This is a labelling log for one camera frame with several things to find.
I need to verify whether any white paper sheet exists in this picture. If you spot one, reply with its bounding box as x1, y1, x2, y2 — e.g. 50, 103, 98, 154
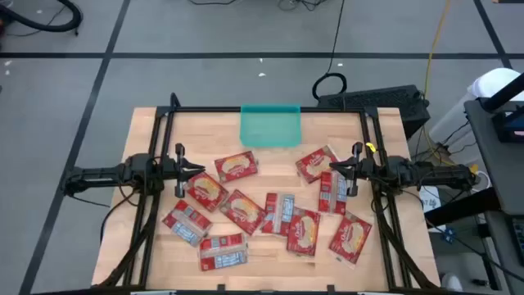
418, 184, 442, 225

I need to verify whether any grey side table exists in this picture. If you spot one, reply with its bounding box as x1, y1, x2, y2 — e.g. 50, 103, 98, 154
463, 98, 524, 295

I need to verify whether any teal translucent plastic basket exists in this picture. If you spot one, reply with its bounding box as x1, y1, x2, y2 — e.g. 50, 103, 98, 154
240, 104, 303, 148

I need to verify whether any red microwave popcorn bag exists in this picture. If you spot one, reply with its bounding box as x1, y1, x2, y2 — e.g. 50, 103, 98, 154
318, 170, 349, 216
214, 150, 260, 184
184, 171, 230, 213
219, 188, 267, 237
197, 233, 250, 272
294, 144, 341, 184
327, 211, 374, 268
285, 207, 322, 259
260, 192, 296, 238
161, 199, 214, 247

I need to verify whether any thick black hose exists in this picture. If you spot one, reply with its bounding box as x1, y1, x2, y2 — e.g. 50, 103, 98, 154
0, 0, 84, 34

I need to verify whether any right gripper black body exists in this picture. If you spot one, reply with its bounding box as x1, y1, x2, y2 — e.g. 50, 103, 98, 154
350, 141, 376, 197

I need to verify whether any black cable with loop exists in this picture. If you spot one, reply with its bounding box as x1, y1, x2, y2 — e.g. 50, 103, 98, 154
311, 0, 348, 102

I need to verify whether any person's white shoe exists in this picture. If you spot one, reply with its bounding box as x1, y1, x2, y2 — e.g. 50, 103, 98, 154
440, 272, 463, 293

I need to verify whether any black device with screen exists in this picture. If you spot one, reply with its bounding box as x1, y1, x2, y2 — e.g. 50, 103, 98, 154
490, 109, 524, 144

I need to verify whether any white cylindrical bin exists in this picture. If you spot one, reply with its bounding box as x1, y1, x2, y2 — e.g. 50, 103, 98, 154
428, 67, 524, 144

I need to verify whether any long yellow cable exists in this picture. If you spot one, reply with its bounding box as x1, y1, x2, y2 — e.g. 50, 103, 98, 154
420, 0, 453, 165

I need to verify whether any dark keyboard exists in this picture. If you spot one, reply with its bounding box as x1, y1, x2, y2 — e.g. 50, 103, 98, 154
510, 216, 524, 266

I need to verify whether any black diagonal bar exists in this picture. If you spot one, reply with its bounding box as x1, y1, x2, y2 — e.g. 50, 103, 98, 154
481, 72, 524, 112

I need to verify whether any black support beam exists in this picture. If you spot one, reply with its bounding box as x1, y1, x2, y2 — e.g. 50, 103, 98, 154
423, 186, 503, 229

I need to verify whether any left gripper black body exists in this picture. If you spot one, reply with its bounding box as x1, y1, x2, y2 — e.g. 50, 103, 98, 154
162, 142, 186, 199

